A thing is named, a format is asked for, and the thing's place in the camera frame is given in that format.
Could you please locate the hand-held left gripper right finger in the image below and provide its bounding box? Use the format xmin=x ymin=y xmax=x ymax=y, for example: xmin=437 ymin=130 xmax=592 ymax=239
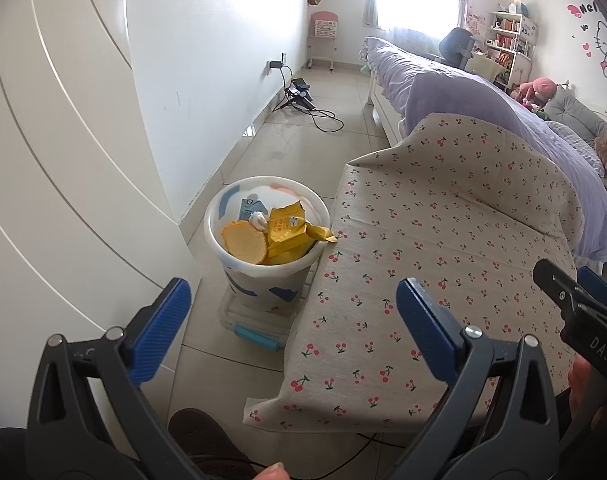
xmin=383 ymin=277 xmax=561 ymax=480

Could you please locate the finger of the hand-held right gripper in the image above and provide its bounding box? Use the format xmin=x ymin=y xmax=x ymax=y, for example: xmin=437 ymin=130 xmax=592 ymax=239
xmin=577 ymin=266 xmax=607 ymax=312
xmin=532 ymin=258 xmax=607 ymax=322

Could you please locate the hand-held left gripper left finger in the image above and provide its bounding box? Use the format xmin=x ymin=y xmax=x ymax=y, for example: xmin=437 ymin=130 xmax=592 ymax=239
xmin=26 ymin=277 xmax=209 ymax=480

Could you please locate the white patterned plastic bin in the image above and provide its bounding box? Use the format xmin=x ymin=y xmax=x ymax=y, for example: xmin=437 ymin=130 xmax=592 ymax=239
xmin=204 ymin=176 xmax=331 ymax=317

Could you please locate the yellow green sponge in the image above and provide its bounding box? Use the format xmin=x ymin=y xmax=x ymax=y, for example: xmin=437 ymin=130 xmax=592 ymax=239
xmin=220 ymin=220 xmax=269 ymax=265

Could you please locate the light blue small carton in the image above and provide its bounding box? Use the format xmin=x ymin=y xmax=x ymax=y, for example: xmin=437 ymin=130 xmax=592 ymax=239
xmin=240 ymin=198 xmax=268 ymax=221

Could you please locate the yellow snack packet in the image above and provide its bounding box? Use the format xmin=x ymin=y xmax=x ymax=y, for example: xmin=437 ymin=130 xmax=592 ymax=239
xmin=266 ymin=200 xmax=339 ymax=265

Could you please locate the person's right hand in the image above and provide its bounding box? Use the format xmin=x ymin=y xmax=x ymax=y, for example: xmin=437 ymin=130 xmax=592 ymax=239
xmin=567 ymin=357 xmax=607 ymax=442

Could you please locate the person's left hand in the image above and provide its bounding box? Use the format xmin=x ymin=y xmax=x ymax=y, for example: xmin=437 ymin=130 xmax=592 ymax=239
xmin=256 ymin=461 xmax=289 ymax=480

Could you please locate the cherry print tablecloth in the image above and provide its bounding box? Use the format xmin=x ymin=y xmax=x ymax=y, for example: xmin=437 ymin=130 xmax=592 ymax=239
xmin=242 ymin=112 xmax=591 ymax=433

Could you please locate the grey plush pillow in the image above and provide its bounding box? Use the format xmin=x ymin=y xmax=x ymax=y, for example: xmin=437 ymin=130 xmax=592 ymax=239
xmin=543 ymin=90 xmax=607 ymax=147

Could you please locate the pink plush toy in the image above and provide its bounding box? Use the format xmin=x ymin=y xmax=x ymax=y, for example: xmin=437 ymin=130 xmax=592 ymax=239
xmin=516 ymin=77 xmax=559 ymax=107

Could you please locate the white wardrobe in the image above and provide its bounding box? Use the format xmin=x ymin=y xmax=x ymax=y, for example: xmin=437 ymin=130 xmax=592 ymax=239
xmin=0 ymin=0 xmax=193 ymax=461

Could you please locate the bed with purple cover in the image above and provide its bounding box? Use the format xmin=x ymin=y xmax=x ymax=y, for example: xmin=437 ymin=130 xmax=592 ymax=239
xmin=358 ymin=36 xmax=607 ymax=261

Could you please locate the white bookshelf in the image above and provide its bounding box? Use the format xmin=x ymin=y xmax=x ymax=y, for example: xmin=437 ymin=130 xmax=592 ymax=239
xmin=483 ymin=10 xmax=539 ymax=92

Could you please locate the grey office chair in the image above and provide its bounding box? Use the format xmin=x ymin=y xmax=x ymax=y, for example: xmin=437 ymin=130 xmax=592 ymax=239
xmin=438 ymin=27 xmax=482 ymax=72

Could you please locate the black tripod device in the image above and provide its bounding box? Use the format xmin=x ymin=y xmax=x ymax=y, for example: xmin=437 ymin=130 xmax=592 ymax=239
xmin=272 ymin=78 xmax=317 ymax=113

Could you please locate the clear box with teal handle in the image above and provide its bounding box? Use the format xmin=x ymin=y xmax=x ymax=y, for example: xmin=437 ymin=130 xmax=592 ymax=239
xmin=218 ymin=290 xmax=309 ymax=356

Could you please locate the thin black floor cable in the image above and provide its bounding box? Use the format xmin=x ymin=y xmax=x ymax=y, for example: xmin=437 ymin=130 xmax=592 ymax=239
xmin=248 ymin=430 xmax=434 ymax=479

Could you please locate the power strip with cables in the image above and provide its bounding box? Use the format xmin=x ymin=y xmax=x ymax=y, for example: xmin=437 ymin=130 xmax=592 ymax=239
xmin=282 ymin=67 xmax=345 ymax=134

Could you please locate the white bed frame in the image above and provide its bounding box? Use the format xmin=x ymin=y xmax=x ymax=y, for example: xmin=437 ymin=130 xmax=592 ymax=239
xmin=366 ymin=70 xmax=410 ymax=147

